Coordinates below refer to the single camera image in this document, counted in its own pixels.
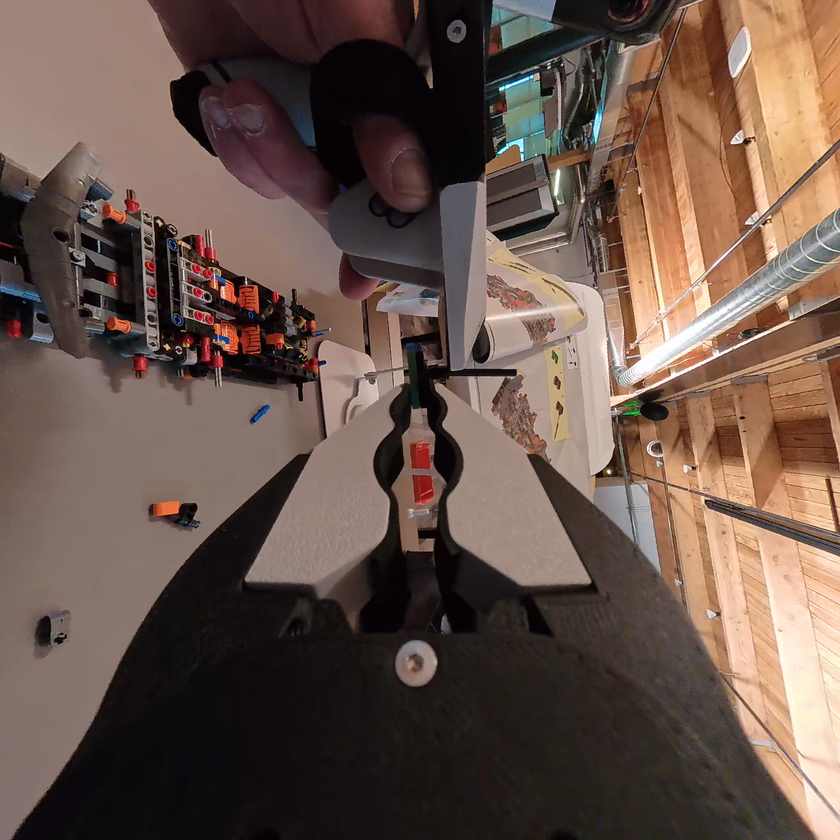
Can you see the blue lego pin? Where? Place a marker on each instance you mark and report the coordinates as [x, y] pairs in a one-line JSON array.
[[260, 413]]

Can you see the grey black equipment case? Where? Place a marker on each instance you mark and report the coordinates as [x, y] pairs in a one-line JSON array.
[[522, 197]]

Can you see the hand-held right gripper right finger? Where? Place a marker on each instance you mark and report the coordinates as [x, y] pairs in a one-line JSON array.
[[518, 518]]

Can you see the grey lego piece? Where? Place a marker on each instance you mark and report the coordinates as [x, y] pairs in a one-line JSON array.
[[54, 628]]

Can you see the lego instruction booklet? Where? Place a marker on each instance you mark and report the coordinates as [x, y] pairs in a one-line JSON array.
[[525, 295]]

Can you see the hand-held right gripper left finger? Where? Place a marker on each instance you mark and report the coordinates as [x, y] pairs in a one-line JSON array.
[[321, 518]]

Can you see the person's left hand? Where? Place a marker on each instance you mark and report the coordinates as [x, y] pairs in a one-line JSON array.
[[262, 26]]

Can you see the partly built lego car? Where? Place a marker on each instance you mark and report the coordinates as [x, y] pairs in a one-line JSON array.
[[131, 282]]

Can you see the silver ventilation duct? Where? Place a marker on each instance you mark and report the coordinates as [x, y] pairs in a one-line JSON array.
[[722, 295]]

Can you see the orange black lego piece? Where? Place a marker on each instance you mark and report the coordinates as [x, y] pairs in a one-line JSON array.
[[167, 508]]

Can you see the red bin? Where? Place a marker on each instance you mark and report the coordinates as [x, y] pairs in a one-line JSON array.
[[421, 469]]

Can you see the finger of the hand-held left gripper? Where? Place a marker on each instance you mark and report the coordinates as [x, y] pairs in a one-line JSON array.
[[464, 275]]

